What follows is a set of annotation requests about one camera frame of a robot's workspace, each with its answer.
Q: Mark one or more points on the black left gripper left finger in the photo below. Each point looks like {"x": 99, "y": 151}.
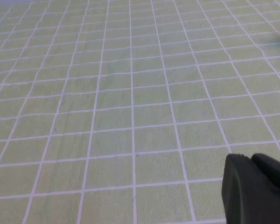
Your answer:
{"x": 242, "y": 196}

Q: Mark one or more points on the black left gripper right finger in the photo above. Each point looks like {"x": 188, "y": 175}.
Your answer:
{"x": 275, "y": 173}

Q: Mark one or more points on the green white-grid tablecloth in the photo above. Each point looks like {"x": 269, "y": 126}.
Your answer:
{"x": 121, "y": 98}

